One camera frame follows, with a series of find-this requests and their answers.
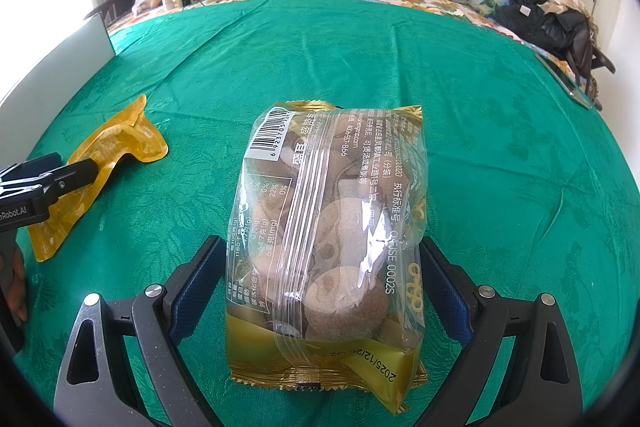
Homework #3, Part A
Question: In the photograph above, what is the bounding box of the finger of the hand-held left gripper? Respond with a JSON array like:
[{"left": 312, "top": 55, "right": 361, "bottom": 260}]
[
  {"left": 0, "top": 158, "right": 99, "bottom": 198},
  {"left": 0, "top": 153, "right": 60, "bottom": 188}
]

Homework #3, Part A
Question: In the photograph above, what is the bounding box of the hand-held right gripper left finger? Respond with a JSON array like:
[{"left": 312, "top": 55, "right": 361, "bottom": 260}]
[{"left": 52, "top": 234, "right": 228, "bottom": 427}]

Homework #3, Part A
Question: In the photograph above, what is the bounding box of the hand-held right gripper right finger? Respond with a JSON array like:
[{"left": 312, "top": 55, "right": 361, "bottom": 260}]
[{"left": 419, "top": 237, "right": 586, "bottom": 427}]

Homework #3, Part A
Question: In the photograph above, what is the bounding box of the long yellow snack packet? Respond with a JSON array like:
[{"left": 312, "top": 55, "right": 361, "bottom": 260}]
[{"left": 25, "top": 94, "right": 169, "bottom": 263}]

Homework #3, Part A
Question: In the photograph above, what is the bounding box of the white cardboard box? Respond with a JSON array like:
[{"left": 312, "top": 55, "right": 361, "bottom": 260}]
[{"left": 0, "top": 14, "right": 116, "bottom": 122}]

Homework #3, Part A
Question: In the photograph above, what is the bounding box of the clear gold cookie bag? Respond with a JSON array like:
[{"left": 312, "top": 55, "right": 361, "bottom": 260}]
[{"left": 222, "top": 99, "right": 430, "bottom": 413}]

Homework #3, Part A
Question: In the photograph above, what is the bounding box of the person's left hand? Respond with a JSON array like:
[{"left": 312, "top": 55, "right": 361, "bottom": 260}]
[{"left": 8, "top": 252, "right": 28, "bottom": 320}]

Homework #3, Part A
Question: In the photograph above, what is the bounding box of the green tablecloth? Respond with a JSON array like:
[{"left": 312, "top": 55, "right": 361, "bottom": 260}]
[{"left": 0, "top": 0, "right": 640, "bottom": 427}]

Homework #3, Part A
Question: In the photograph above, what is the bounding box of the dark wooden chair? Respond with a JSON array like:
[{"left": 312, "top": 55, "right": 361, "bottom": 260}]
[{"left": 82, "top": 0, "right": 138, "bottom": 20}]

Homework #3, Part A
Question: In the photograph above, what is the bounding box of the smartphone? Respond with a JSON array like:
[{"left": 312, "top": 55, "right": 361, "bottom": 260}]
[{"left": 535, "top": 52, "right": 593, "bottom": 109}]

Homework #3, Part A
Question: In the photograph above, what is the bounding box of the brown bag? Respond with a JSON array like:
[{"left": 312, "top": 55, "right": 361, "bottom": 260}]
[{"left": 570, "top": 14, "right": 618, "bottom": 110}]

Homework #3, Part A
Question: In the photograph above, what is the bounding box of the black jacket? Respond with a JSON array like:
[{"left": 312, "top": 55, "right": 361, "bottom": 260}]
[{"left": 507, "top": 0, "right": 596, "bottom": 62}]

